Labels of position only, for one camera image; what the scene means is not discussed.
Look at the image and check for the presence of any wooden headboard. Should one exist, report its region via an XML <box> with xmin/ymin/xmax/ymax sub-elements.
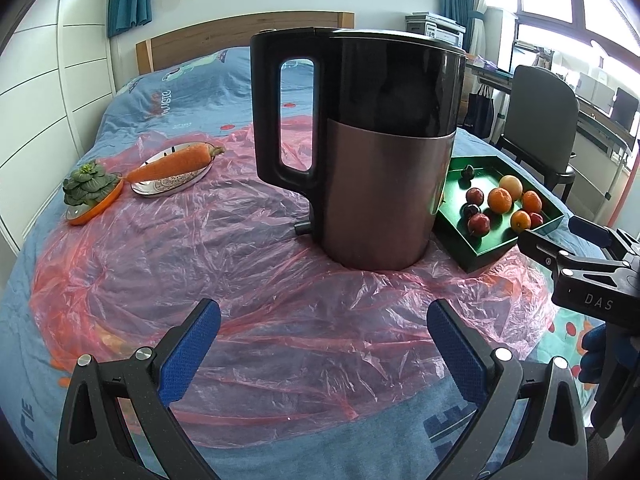
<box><xmin>136</xmin><ymin>11</ymin><xmax>355</xmax><ymax>75</ymax></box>

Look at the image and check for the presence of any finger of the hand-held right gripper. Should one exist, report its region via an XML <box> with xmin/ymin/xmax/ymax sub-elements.
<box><xmin>517</xmin><ymin>228</ymin><xmax>640</xmax><ymax>282</ymax></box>
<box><xmin>567</xmin><ymin>216</ymin><xmax>640</xmax><ymax>261</ymax></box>

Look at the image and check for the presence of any black and copper electric kettle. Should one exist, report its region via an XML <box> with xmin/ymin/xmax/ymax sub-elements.
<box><xmin>250</xmin><ymin>27</ymin><xmax>467</xmax><ymax>272</ymax></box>

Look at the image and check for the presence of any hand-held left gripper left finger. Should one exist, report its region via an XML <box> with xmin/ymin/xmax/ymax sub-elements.
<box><xmin>56</xmin><ymin>298</ymin><xmax>222</xmax><ymax>480</ymax></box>

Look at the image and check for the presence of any person's right hand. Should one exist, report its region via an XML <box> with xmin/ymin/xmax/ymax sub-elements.
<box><xmin>581</xmin><ymin>324</ymin><xmax>608</xmax><ymax>374</ymax></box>

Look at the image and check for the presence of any patterned white plate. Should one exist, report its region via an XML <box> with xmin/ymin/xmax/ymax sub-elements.
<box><xmin>131</xmin><ymin>143</ymin><xmax>213</xmax><ymax>199</ymax></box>

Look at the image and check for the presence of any orange oval dish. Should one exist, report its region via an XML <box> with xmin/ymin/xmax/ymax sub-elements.
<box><xmin>65</xmin><ymin>174</ymin><xmax>125</xmax><ymax>226</ymax></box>

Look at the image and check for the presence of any grey printer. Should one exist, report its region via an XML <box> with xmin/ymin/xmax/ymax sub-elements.
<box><xmin>405</xmin><ymin>11</ymin><xmax>465</xmax><ymax>51</ymax></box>

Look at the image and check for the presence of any pale yellow round fruit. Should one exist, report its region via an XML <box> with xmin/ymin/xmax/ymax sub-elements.
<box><xmin>499</xmin><ymin>175</ymin><xmax>524</xmax><ymax>200</ymax></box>

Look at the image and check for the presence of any green hexagonal tray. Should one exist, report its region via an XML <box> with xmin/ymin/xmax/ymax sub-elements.
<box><xmin>432</xmin><ymin>155</ymin><xmax>566</xmax><ymax>275</ymax></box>

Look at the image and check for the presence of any white wardrobe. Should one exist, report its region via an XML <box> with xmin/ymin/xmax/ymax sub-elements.
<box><xmin>0</xmin><ymin>0</ymin><xmax>118</xmax><ymax>251</ymax></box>

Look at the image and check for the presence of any green bok choy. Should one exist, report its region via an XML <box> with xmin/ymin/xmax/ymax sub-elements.
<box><xmin>62</xmin><ymin>160</ymin><xmax>123</xmax><ymax>207</ymax></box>

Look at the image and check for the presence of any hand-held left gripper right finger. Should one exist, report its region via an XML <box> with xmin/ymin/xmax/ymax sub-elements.
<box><xmin>426</xmin><ymin>298</ymin><xmax>588</xmax><ymax>480</ymax></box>

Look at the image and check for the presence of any black monitor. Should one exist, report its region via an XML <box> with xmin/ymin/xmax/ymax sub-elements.
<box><xmin>612</xmin><ymin>87</ymin><xmax>640</xmax><ymax>133</ymax></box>

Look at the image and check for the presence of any cluttered desk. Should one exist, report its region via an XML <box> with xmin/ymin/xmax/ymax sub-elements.
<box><xmin>470</xmin><ymin>52</ymin><xmax>640</xmax><ymax>161</ymax></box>

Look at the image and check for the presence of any large carrot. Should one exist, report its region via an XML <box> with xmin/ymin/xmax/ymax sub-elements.
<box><xmin>125</xmin><ymin>143</ymin><xmax>226</xmax><ymax>184</ymax></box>

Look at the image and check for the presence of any dark office chair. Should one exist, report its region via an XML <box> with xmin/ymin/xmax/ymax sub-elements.
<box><xmin>494</xmin><ymin>65</ymin><xmax>581</xmax><ymax>203</ymax></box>

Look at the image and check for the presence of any large mandarin orange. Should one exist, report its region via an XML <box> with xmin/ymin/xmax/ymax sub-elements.
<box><xmin>487</xmin><ymin>187</ymin><xmax>515</xmax><ymax>214</ymax></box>

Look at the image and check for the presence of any pink plastic sheet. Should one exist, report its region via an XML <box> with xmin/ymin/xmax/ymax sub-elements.
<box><xmin>30</xmin><ymin>115</ymin><xmax>556</xmax><ymax>448</ymax></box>

